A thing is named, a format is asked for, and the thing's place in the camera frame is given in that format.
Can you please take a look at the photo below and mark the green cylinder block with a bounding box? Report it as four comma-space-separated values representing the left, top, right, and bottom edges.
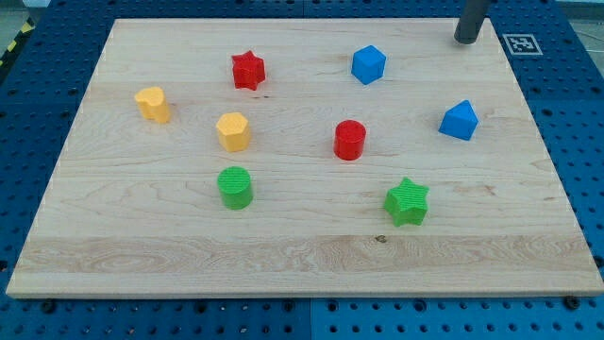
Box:
217, 166, 254, 210

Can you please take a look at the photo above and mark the yellow hexagon block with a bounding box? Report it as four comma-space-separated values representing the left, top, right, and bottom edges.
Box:
216, 112, 251, 152

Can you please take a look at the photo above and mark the green star block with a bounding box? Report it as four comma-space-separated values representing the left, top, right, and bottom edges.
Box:
383, 178, 429, 227

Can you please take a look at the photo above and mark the yellow heart block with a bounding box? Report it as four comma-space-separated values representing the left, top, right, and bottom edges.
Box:
134, 87, 171, 124

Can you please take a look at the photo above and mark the blue triangular prism block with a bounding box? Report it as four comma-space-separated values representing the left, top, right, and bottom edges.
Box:
438, 100, 479, 141

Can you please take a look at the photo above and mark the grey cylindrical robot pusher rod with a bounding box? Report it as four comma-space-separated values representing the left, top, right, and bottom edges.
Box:
454, 0, 491, 44

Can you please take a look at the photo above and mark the blue cube block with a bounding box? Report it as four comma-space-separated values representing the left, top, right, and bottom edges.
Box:
351, 45, 387, 85

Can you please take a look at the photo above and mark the light wooden board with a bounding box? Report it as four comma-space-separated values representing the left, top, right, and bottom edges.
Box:
7, 18, 603, 299

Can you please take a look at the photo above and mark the red star block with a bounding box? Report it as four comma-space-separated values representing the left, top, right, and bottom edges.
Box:
231, 50, 266, 91

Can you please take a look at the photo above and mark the red cylinder block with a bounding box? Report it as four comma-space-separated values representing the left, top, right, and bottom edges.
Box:
333, 120, 366, 161

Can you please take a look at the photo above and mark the white fiducial marker tag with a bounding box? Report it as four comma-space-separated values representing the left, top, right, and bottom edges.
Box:
502, 33, 543, 56

